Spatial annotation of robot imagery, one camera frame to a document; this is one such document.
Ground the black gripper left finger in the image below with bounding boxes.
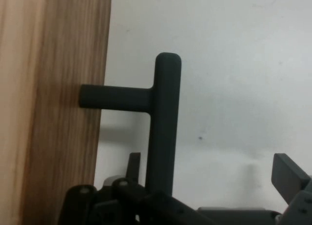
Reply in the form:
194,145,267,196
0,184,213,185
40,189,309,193
58,151,215,225

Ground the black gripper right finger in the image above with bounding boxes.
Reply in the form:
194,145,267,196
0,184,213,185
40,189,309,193
271,153,312,225

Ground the wooden cabinet door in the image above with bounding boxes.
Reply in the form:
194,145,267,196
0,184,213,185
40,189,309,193
0,0,113,225

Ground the black drawer handle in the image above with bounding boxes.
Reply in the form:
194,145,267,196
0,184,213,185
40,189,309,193
78,52,182,199

